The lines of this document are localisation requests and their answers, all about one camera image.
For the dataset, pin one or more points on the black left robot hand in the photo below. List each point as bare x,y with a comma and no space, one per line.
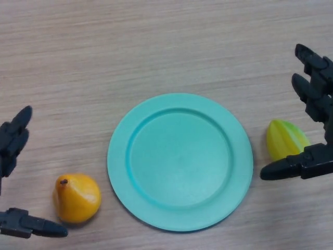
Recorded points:
15,224

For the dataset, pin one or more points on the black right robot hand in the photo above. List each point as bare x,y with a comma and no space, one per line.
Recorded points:
317,161

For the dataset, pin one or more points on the yellow orange pear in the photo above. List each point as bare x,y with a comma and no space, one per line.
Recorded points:
76,200

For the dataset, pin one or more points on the green round plate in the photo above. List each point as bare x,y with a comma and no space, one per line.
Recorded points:
179,161

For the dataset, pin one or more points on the yellow green starfruit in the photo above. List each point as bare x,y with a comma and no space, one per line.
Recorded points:
283,140

